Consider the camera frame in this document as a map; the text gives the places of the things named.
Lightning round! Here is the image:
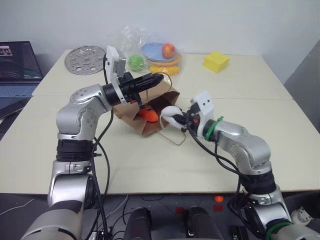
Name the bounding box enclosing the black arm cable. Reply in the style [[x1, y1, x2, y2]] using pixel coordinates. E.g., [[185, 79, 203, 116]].
[[185, 121, 252, 192], [89, 53, 114, 240]]

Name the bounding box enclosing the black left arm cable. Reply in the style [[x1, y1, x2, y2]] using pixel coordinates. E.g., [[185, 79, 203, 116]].
[[89, 53, 114, 240]]

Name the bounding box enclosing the clear plastic bag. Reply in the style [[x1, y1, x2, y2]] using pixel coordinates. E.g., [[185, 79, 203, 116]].
[[111, 23, 186, 85]]

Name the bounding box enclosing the yellow banana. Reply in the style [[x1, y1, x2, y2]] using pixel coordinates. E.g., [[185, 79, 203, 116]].
[[148, 64, 181, 76]]

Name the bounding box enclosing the dark rounded shape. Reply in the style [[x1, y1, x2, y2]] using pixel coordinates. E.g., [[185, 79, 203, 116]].
[[124, 206, 154, 240]]

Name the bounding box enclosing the open laptop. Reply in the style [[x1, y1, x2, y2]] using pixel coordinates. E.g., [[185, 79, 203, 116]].
[[0, 40, 45, 98]]

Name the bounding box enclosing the brown paper bag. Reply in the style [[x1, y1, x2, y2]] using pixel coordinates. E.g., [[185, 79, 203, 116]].
[[113, 73, 188, 147]]

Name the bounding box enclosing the white plush toy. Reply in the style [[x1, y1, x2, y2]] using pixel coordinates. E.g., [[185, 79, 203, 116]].
[[159, 105, 185, 130]]

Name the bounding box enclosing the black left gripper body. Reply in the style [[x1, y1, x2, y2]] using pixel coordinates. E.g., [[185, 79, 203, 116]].
[[118, 71, 142, 103]]

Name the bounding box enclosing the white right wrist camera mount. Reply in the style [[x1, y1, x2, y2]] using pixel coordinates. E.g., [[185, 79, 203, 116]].
[[191, 90, 216, 138]]

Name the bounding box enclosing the dark grey panel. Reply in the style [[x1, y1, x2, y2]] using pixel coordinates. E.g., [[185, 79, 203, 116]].
[[283, 40, 320, 122]]

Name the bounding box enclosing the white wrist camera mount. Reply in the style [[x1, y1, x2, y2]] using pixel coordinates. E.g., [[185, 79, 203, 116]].
[[191, 90, 216, 138], [103, 45, 128, 104]]

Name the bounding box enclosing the yellow cheese block toy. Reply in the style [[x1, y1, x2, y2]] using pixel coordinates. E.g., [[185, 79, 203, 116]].
[[202, 50, 231, 74]]

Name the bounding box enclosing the blue plate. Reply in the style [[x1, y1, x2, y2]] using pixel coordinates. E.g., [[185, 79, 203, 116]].
[[140, 42, 180, 63]]

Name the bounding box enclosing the round perforated metal plate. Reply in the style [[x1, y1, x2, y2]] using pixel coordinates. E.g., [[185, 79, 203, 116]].
[[64, 45, 107, 76]]

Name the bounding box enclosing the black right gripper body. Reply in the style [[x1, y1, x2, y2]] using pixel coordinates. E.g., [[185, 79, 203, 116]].
[[184, 105, 201, 133]]

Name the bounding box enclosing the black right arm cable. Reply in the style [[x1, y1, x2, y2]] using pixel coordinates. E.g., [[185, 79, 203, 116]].
[[185, 121, 252, 192]]

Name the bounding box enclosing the orange plate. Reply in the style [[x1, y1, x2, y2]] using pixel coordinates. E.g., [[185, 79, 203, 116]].
[[145, 52, 183, 68]]

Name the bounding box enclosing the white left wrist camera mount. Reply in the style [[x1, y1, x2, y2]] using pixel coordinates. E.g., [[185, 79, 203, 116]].
[[103, 45, 128, 104]]

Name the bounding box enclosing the red apple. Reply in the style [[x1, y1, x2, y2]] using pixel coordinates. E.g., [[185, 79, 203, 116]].
[[161, 42, 176, 60]]

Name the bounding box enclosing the green apple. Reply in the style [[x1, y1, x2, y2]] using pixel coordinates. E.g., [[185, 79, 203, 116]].
[[127, 54, 145, 72]]

